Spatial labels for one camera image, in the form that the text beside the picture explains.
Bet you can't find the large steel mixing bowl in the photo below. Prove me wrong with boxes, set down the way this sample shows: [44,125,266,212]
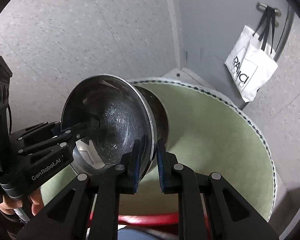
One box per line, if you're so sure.
[61,74,169,179]

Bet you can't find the red square plastic tray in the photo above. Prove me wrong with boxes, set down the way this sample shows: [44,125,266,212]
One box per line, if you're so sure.
[87,211,212,233]

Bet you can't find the blue plastic plate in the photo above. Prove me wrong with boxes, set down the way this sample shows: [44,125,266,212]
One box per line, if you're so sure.
[117,227,166,240]

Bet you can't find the person's left hand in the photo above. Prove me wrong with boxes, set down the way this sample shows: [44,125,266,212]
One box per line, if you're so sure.
[0,188,44,216]

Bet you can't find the green round tablecloth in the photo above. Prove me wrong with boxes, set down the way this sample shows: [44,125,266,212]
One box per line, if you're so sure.
[43,77,277,219]

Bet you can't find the white tote bag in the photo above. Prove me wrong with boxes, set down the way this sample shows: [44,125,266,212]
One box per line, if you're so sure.
[224,24,279,103]

